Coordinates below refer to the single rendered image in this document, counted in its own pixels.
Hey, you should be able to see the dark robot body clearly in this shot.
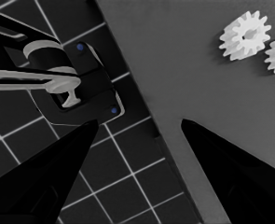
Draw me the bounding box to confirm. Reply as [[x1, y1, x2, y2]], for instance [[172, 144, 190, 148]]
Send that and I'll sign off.
[[0, 7, 126, 127]]

